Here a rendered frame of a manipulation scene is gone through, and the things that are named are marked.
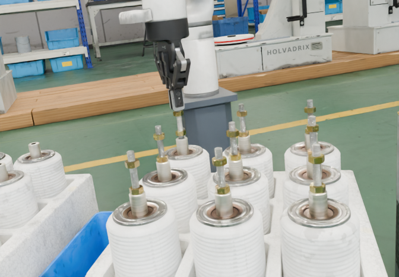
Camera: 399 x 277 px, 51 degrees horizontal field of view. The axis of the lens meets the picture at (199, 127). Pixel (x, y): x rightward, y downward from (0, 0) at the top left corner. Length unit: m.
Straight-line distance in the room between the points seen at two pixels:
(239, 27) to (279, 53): 2.42
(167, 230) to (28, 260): 0.30
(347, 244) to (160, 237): 0.23
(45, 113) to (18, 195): 1.65
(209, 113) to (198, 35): 0.19
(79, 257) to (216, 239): 0.40
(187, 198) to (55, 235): 0.30
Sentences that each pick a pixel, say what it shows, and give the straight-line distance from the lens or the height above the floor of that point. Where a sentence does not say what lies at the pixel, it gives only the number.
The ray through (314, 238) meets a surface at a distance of 0.51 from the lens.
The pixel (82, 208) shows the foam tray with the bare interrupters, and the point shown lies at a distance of 0.95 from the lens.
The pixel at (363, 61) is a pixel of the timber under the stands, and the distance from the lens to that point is 3.04.
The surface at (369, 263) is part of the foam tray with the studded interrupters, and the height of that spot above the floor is 0.18.
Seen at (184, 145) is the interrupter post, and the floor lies 0.27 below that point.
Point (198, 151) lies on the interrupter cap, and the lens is 0.79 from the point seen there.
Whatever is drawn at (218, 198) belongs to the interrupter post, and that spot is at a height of 0.28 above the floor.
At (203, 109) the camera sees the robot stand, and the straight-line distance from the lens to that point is 1.02.
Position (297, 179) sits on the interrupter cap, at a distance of 0.64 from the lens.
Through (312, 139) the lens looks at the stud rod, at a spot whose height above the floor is 0.31.
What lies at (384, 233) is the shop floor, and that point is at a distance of 1.02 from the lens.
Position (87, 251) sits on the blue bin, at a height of 0.07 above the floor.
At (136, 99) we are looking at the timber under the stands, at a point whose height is 0.05.
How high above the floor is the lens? 0.51
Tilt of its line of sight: 15 degrees down
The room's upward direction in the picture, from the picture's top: 7 degrees counter-clockwise
